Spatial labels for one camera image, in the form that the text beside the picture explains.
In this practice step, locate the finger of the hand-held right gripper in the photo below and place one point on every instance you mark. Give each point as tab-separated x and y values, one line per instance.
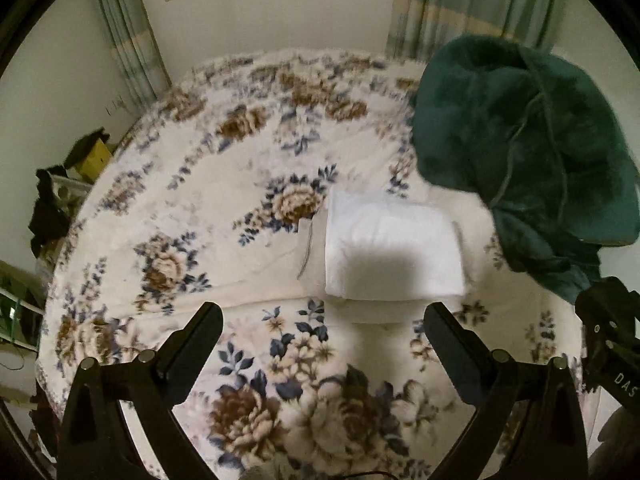
607	305

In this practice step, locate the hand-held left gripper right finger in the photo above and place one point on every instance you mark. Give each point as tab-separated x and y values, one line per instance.
450	346

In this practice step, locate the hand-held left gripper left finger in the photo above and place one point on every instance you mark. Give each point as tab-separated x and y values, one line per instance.
192	346

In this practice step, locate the white t-shirt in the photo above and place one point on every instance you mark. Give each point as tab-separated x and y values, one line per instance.
395	250

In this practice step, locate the black hanging clothes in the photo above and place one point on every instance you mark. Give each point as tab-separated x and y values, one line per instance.
47	212

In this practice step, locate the white folded garment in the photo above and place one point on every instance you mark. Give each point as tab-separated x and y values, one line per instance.
380	310

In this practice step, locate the floral bed blanket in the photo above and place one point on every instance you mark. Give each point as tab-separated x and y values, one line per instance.
210	260

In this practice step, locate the beige folded garment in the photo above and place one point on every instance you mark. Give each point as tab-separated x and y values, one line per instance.
312	247

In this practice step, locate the dark green plush blanket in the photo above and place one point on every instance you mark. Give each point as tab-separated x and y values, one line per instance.
525	150

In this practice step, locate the green shelf rack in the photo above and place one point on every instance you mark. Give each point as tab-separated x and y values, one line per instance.
15	302

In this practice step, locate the yellow box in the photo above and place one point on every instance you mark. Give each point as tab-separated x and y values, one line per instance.
95	159

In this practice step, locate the black cloth on box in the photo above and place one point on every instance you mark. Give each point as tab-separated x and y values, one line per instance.
86	144

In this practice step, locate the green striped curtain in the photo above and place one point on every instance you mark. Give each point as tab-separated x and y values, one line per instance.
470	7
127	45

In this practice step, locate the wall socket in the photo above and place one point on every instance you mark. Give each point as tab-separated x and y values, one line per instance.
115	108

